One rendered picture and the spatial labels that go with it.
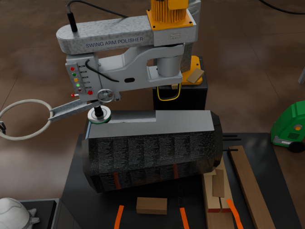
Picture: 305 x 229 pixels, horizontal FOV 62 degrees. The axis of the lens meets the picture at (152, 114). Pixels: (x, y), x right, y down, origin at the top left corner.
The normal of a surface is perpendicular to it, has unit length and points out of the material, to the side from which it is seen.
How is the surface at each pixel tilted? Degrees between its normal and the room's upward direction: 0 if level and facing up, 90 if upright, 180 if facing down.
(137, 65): 90
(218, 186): 0
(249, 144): 0
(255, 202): 0
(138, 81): 90
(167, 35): 90
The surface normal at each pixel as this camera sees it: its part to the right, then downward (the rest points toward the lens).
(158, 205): -0.04, -0.68
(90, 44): 0.15, 0.73
